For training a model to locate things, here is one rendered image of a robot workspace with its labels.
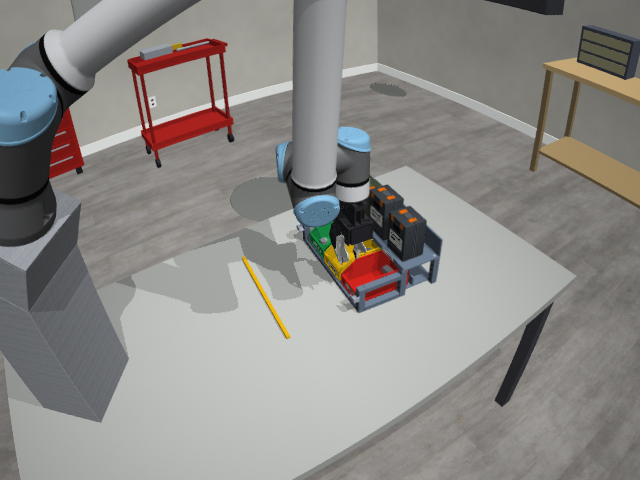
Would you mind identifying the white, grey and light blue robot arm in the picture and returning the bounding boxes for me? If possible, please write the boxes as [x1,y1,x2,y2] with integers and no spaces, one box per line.
[0,0,371,247]

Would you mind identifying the yellow bar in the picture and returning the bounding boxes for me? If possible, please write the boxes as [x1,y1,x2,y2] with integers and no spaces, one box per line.
[242,256,290,339]

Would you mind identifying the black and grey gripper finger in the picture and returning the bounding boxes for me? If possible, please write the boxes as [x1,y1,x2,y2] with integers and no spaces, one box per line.
[353,242,366,260]
[329,223,348,264]

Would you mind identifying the yellow open bin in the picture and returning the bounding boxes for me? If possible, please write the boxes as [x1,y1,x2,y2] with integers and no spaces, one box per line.
[325,239,381,280]

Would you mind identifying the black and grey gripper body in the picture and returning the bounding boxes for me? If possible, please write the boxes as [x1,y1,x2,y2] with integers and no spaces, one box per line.
[333,199,373,247]

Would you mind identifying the red bin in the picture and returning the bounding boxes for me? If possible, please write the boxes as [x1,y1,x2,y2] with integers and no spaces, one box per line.
[342,250,399,301]

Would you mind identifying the green open bin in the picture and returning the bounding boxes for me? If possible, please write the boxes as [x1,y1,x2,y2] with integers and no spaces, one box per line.
[311,220,334,259]

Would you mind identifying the grey metal shelf rack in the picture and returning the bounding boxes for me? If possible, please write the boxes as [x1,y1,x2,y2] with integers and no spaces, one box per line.
[296,223,443,313]

